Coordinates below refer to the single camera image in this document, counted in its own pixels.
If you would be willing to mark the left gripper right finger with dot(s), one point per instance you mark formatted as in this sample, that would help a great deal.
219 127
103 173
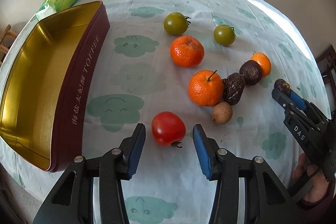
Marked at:
206 149

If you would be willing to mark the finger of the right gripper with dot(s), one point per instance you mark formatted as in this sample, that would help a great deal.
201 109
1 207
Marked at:
282 100
298 101

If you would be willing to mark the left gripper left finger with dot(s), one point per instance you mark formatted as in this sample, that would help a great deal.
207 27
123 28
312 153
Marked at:
131 148

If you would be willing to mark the red tomato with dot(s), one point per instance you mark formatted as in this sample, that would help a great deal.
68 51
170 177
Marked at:
168 129

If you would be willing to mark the small smooth mandarin orange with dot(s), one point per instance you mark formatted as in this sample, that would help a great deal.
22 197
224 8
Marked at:
263 61

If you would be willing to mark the round dark passion fruit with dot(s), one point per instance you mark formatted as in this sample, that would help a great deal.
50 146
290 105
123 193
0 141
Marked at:
251 72

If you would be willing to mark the wrinkled dark passion fruit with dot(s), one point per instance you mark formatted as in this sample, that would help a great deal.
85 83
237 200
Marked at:
234 85

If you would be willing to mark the mandarin orange with stem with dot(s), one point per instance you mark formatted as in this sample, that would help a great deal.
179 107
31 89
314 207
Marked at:
205 88

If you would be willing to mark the large rough mandarin orange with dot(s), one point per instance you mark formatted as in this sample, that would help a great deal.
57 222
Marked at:
186 51

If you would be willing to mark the person's right hand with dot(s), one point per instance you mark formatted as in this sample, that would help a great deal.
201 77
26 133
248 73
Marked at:
319 183

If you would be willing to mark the dark wooden furniture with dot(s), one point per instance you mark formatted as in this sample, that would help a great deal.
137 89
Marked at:
326 65

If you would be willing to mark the green tomato right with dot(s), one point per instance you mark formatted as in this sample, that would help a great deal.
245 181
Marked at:
224 35

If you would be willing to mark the green tomato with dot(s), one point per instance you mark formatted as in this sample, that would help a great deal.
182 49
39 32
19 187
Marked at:
224 35
176 23

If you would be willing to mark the cloud print tablecloth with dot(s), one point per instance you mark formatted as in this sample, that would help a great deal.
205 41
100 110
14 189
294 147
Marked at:
135 78

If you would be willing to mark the maroon gold toffee tin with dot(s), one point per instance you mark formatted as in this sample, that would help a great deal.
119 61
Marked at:
45 94

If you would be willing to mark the green tomato left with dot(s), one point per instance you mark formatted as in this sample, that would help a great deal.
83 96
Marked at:
176 23

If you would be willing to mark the wooden chair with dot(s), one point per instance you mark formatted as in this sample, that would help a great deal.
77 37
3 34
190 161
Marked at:
8 36

